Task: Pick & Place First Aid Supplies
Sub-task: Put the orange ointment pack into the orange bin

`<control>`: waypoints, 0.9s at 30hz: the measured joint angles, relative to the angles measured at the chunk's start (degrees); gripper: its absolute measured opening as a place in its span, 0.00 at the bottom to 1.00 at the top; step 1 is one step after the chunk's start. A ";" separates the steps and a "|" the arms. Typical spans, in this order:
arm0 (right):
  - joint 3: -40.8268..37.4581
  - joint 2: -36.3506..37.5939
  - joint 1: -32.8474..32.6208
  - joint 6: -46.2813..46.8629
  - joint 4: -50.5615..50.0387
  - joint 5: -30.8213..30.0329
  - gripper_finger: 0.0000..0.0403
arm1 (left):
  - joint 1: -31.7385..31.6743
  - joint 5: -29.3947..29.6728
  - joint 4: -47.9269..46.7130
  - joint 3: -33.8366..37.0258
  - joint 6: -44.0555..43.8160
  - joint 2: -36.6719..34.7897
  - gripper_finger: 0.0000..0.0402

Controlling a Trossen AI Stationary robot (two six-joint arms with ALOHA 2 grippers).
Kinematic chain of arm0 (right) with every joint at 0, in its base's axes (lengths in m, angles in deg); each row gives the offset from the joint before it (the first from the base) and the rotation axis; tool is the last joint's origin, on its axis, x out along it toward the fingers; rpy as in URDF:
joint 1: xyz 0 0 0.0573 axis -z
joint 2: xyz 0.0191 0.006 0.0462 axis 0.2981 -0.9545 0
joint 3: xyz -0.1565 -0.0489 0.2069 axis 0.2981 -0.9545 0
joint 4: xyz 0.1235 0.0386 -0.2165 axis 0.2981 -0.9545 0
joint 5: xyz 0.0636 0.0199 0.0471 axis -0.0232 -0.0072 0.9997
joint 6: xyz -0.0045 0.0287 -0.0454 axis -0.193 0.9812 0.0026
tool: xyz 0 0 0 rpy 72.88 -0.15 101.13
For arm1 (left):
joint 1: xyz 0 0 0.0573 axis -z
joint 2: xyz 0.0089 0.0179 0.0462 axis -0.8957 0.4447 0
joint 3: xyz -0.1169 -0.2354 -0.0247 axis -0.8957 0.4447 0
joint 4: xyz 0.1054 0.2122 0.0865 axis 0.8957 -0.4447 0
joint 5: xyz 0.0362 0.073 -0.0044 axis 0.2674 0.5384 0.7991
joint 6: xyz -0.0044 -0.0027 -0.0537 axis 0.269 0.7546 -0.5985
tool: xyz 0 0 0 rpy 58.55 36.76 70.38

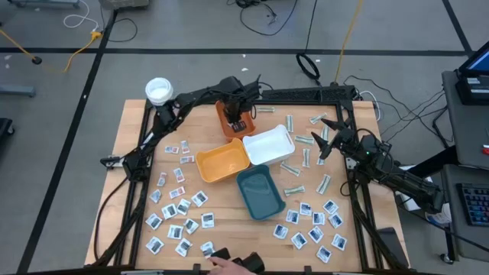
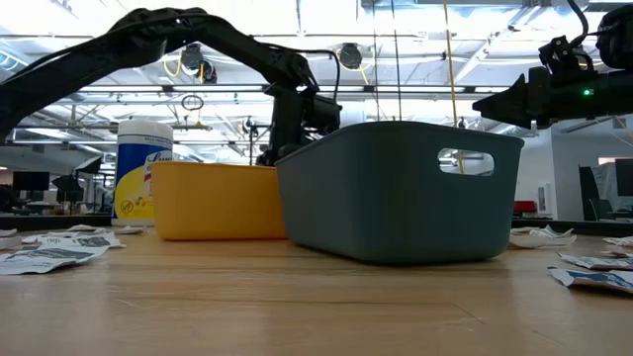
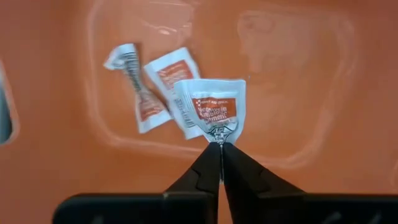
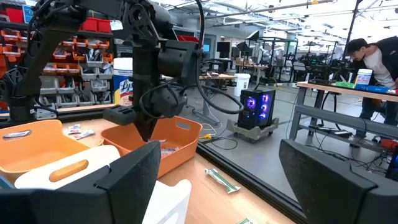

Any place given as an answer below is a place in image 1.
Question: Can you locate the lying wipes canister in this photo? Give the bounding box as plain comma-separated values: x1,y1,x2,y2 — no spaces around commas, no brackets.
424,210,455,226

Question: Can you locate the white plastic bin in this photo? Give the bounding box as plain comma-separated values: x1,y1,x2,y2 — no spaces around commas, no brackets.
242,124,296,167

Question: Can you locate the black floor cable bundle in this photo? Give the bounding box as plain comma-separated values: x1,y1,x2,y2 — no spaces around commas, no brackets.
342,74,459,150

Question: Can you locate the black computer keyboard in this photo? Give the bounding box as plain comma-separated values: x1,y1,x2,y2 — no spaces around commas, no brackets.
455,182,489,228

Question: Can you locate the black flat pad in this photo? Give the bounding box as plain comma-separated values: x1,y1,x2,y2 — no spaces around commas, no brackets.
375,226,410,270

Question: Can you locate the yellow plastic bin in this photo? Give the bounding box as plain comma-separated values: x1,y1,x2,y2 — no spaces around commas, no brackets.
195,137,251,184

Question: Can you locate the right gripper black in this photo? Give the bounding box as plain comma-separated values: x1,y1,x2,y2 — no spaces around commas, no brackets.
310,117,361,161

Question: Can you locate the Lysol wipes canister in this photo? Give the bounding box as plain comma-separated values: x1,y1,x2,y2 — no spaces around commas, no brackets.
144,77,175,107

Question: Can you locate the white box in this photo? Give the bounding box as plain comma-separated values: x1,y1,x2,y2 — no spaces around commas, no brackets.
397,163,435,213

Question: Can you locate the orange plastic bin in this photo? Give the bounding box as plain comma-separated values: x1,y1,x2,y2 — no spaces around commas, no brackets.
214,99,257,143

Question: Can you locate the black device box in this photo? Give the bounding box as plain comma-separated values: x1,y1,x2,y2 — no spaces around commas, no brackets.
454,74,489,107

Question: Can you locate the grey desk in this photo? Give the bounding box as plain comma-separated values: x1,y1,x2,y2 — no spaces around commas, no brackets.
442,70,489,171

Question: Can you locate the grey metal foot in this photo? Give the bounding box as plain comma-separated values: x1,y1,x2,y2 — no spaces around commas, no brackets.
0,84,37,98

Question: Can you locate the grey metal base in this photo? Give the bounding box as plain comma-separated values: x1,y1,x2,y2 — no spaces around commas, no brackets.
98,0,151,11
6,0,82,9

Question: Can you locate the black floor cable loop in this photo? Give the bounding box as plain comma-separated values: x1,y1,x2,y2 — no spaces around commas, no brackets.
99,9,138,44

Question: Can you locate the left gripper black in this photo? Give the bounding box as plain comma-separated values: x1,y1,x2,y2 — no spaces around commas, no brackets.
222,97,254,134

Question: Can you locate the yellow hanging cable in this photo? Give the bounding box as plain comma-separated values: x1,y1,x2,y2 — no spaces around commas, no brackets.
334,0,364,84

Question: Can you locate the black floor cable tangle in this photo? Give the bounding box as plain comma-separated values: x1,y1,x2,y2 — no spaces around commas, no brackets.
227,0,300,37

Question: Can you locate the teal plastic bin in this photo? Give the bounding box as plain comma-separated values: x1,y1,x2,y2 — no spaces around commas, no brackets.
235,164,287,222

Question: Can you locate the computer monitor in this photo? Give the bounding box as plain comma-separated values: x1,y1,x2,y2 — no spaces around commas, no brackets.
457,39,489,77

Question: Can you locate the grey side table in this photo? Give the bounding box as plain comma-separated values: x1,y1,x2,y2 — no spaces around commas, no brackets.
440,163,489,264

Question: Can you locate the white floor cable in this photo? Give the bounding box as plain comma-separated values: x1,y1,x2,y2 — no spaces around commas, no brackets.
63,0,101,34

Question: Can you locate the black hanging cable with coil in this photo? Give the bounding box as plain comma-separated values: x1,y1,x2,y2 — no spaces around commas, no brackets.
296,0,322,87

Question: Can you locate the black handheld device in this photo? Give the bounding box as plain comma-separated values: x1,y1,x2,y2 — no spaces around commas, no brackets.
209,247,266,274

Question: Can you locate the black metal beam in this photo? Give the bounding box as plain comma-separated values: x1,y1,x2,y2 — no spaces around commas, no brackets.
404,144,459,180

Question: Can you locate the person's hand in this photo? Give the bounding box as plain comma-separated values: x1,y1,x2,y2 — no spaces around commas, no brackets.
207,255,257,275

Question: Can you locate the black wheeled object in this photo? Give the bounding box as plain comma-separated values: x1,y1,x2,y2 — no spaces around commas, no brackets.
0,117,16,147

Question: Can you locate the black perforated cable tray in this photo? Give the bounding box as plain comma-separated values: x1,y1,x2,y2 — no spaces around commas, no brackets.
261,85,357,102

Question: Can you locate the yellow floor cable with plug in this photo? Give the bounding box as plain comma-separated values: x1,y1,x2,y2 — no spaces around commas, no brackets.
0,27,103,74

